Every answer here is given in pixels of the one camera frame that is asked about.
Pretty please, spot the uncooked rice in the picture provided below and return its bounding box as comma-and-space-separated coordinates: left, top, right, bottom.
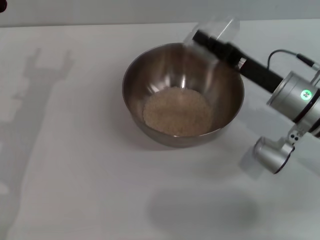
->
142, 87, 213, 137

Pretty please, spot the right arm cable with connector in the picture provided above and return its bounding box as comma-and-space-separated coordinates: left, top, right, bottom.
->
267, 49, 320, 72

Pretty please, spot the clear plastic measuring cup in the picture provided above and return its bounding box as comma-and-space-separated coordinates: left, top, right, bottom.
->
183, 16, 241, 70

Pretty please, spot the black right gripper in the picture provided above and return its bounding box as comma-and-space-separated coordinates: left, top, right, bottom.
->
192, 29, 285, 95

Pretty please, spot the stainless steel mixing bowl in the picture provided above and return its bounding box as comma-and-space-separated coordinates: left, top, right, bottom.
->
121, 42, 245, 148

